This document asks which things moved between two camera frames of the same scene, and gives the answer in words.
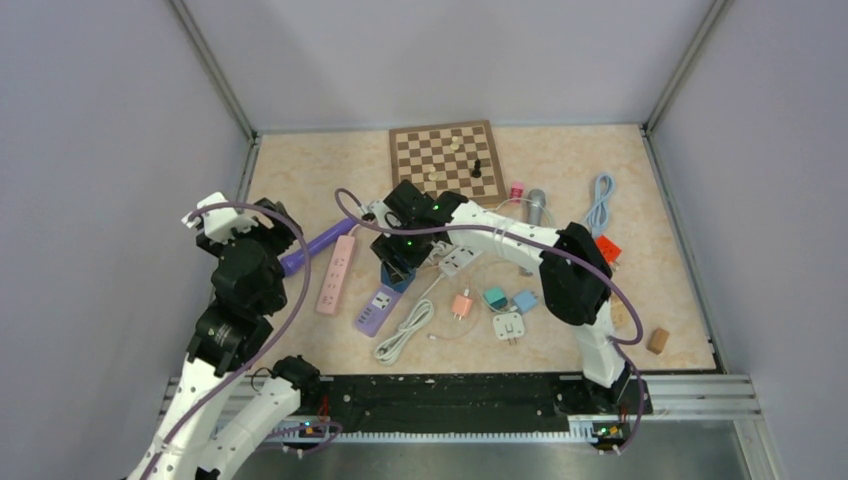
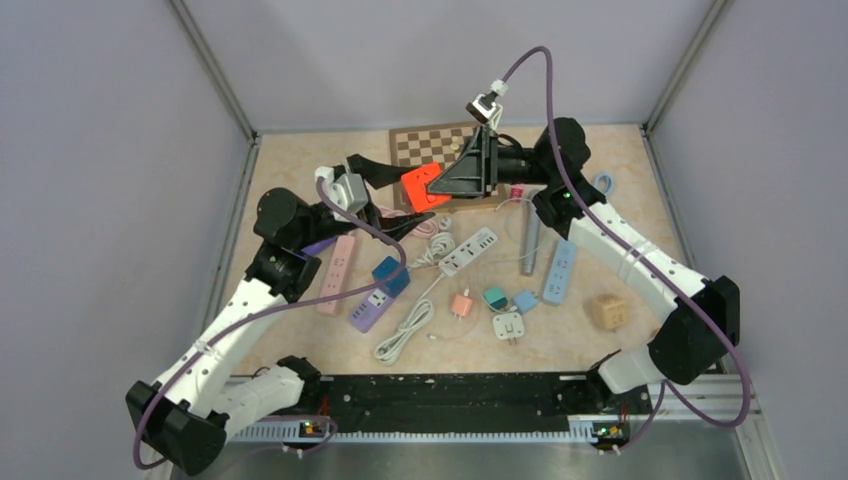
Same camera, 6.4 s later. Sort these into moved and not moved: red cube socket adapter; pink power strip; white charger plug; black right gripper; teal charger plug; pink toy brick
Moved: black right gripper; red cube socket adapter
Not moved: teal charger plug; pink toy brick; white charger plug; pink power strip
